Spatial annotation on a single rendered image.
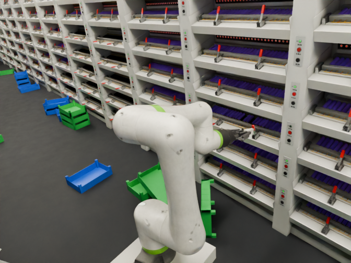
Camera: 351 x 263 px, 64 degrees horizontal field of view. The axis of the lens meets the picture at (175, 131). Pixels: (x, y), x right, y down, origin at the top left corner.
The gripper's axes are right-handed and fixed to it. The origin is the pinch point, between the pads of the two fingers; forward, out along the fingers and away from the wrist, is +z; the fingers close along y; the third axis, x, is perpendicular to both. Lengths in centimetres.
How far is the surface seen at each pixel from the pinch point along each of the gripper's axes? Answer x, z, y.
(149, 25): 50, -7, -86
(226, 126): -4.3, 7.7, -20.8
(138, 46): 35, 1, -110
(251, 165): -22.4, 10.3, -0.6
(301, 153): -4.0, 8.2, 25.9
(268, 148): -7.2, 6.4, 9.4
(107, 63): 15, 4, -167
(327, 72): 35.4, 2.2, 30.8
